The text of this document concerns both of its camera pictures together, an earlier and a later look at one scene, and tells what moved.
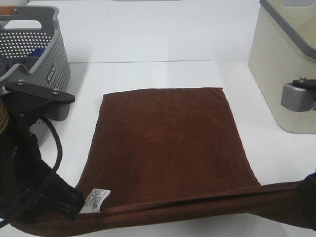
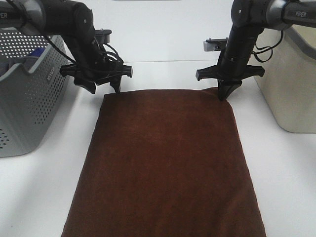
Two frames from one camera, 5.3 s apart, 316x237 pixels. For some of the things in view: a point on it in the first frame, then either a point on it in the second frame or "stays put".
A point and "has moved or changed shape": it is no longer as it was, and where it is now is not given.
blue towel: (37, 52) stays put
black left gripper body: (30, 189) to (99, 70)
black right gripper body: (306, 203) to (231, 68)
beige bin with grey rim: (283, 50) stays put
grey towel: (6, 64) stays put
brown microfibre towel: (171, 157) has moved or changed shape
